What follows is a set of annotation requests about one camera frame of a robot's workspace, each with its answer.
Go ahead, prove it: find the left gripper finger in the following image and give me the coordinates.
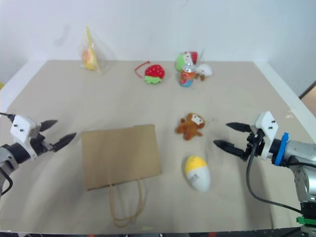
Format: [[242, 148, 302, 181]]
[[40, 119, 59, 133], [50, 132, 78, 152]]

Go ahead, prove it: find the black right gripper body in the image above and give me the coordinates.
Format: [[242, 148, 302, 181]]
[[243, 128, 267, 161]]

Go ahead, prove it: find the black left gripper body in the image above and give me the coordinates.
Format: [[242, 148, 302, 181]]
[[29, 124, 57, 157]]

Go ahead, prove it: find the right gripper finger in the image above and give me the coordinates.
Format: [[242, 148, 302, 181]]
[[226, 121, 252, 134], [213, 139, 248, 161]]

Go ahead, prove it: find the brown paper bag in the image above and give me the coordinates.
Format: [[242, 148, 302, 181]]
[[80, 124, 163, 228]]

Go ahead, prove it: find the clear bag with orange toy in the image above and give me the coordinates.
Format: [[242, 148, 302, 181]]
[[78, 26, 110, 76]]

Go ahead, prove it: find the yellow and white egg toy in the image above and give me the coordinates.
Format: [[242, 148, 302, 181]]
[[185, 155, 212, 193]]

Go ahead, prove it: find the brown monkey plush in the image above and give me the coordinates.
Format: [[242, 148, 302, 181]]
[[175, 113, 207, 141]]

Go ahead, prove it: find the white plush toy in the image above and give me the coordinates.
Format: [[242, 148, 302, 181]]
[[194, 63, 214, 81]]

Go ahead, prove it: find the red drink can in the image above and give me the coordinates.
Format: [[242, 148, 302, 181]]
[[179, 65, 197, 88]]

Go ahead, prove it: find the green and red plush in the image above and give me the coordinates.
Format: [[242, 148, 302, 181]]
[[174, 51, 199, 72]]

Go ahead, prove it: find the strawberry plush toy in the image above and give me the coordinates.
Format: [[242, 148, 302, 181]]
[[134, 60, 166, 86]]

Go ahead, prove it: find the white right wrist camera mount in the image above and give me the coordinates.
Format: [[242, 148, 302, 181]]
[[251, 111, 279, 160]]

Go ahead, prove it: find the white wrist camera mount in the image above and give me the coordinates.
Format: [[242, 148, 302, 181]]
[[251, 111, 279, 160], [10, 115, 41, 161]]

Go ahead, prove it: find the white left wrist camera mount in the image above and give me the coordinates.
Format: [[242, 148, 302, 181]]
[[10, 115, 41, 161]]

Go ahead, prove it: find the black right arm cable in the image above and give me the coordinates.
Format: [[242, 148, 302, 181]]
[[246, 130, 303, 212]]

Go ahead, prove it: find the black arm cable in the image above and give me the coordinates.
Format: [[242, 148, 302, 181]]
[[246, 130, 303, 212], [0, 112, 14, 197]]

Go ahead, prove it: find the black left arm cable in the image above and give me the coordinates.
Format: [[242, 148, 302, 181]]
[[0, 112, 14, 197]]

